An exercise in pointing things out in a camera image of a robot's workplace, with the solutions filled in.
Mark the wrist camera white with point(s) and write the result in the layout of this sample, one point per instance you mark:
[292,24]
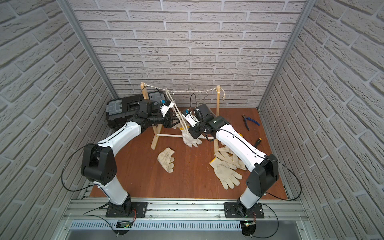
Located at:
[189,117]
[166,106]

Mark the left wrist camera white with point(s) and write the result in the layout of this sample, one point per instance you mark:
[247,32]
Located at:
[166,106]

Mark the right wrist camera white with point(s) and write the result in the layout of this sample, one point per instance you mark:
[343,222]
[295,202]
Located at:
[189,117]

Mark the black yellow screwdriver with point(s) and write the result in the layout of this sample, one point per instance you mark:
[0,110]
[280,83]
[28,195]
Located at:
[258,142]

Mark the aluminium rail base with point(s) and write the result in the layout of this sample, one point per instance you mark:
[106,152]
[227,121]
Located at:
[183,215]

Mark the cream glove front right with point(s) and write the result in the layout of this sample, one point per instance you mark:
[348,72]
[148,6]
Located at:
[226,173]

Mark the white clip hanger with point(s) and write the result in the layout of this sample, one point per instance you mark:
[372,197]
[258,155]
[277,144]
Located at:
[178,113]

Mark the black plastic toolbox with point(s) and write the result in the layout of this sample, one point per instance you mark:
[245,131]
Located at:
[120,111]

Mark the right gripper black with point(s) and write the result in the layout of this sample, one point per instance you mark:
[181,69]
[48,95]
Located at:
[194,134]

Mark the twine rope line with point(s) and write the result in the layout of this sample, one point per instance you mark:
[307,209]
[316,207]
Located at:
[223,97]

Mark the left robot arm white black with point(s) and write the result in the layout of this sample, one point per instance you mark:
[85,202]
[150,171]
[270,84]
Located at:
[99,164]

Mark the cream glove under pile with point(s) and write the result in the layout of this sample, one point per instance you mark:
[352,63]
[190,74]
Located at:
[166,160]

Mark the white glove yellow cuff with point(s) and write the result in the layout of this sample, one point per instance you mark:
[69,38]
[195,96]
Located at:
[189,140]

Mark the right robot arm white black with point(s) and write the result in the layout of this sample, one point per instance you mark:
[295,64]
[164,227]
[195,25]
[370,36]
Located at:
[205,116]

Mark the cream glove behind right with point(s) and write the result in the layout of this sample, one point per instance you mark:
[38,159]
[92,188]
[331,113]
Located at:
[226,155]

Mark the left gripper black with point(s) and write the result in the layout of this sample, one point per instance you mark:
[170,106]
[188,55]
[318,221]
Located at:
[167,120]

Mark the grey clip hanger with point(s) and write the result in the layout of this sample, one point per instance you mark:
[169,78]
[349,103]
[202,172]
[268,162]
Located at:
[200,96]

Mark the blue handled pliers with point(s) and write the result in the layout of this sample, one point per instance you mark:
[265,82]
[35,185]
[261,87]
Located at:
[248,119]

